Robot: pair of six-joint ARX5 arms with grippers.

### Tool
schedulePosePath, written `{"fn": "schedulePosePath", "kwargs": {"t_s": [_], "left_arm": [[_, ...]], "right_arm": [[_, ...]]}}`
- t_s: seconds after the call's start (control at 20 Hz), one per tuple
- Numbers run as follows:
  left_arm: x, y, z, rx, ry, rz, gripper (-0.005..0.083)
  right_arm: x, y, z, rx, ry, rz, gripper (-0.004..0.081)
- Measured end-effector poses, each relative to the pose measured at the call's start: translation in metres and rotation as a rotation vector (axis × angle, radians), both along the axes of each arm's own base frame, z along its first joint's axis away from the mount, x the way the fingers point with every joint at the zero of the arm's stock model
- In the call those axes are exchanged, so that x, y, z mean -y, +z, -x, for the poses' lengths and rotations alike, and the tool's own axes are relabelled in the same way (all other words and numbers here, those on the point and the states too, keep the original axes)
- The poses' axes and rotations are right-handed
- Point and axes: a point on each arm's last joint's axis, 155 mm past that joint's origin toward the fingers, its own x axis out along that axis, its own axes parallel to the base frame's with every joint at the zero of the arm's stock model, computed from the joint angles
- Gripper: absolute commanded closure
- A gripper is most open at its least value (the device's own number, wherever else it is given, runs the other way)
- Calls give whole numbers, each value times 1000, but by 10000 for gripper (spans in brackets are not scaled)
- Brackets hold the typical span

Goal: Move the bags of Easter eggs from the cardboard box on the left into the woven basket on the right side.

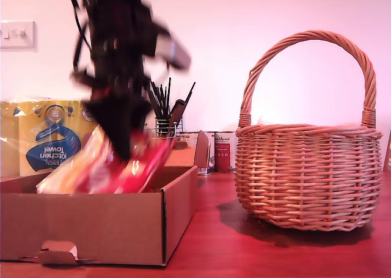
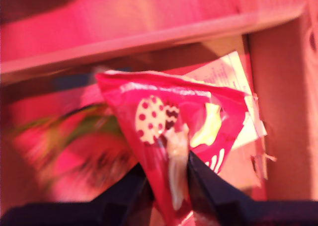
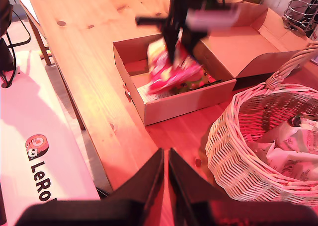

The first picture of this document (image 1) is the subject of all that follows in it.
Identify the brown cardboard box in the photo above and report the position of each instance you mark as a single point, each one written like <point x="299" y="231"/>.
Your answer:
<point x="91" y="229"/>

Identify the pale grey camera box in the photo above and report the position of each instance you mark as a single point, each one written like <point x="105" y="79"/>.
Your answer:
<point x="174" y="50"/>

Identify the red Maltesers bunnies bag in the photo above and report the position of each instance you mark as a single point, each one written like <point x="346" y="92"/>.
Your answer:
<point x="137" y="171"/>

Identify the woven wicker basket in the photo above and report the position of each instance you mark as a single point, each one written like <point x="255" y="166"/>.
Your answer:
<point x="305" y="180"/>

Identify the red label tin can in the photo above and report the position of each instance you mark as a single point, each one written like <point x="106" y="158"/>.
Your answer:
<point x="224" y="155"/>

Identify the silver tin can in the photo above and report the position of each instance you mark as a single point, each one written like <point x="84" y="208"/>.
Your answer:
<point x="182" y="137"/>

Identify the white light switch plate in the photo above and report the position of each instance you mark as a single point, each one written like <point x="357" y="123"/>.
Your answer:
<point x="16" y="35"/>

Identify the white label tin can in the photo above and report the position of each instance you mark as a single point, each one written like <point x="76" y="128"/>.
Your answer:
<point x="192" y="137"/>

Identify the yellow kitchen towel pack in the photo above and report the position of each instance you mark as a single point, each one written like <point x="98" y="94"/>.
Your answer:
<point x="30" y="131"/>

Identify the thin black stick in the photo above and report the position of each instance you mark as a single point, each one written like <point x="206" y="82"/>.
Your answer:
<point x="168" y="97"/>
<point x="189" y="93"/>
<point x="156" y="99"/>

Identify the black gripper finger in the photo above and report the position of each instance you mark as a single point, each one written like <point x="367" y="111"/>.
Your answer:
<point x="142" y="114"/>
<point x="117" y="128"/>

